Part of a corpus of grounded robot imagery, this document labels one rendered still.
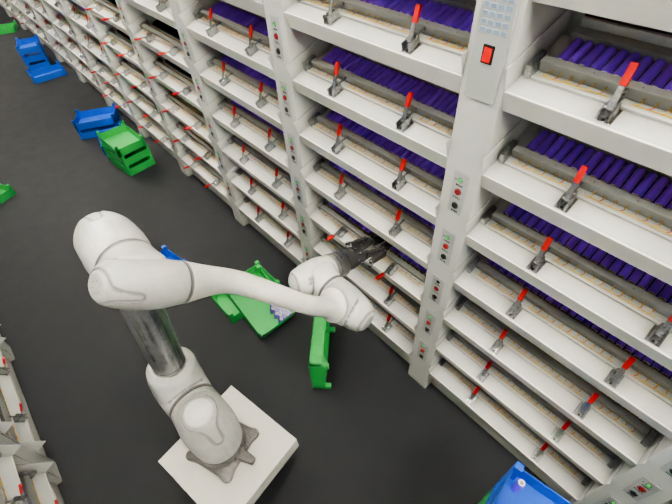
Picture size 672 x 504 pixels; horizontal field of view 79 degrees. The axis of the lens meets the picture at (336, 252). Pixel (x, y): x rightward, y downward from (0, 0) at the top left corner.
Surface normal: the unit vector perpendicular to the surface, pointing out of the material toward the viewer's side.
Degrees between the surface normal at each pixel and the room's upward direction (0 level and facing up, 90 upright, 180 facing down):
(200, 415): 4
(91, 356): 0
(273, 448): 1
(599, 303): 17
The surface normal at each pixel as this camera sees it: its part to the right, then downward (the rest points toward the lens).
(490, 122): -0.74, 0.51
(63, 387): -0.04, -0.68
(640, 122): -0.26, -0.50
